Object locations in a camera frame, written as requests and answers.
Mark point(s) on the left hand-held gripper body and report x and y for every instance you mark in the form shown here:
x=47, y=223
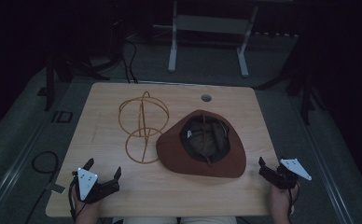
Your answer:
x=87, y=183

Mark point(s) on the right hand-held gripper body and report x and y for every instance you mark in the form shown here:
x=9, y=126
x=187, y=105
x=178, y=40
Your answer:
x=294, y=168

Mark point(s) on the brown felt hat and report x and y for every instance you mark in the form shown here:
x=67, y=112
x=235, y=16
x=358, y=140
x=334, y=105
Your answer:
x=176, y=155

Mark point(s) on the person's left hand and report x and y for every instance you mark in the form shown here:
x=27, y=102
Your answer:
x=87, y=213

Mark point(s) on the person's right hand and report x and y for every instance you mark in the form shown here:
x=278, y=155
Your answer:
x=280, y=202

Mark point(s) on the grey tape piece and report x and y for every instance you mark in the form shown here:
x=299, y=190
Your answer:
x=55, y=188

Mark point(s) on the black tripod stand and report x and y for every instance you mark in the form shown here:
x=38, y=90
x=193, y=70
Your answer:
x=306, y=93
x=49, y=84

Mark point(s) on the white metal frame stand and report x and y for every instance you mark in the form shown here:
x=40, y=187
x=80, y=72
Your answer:
x=210, y=24

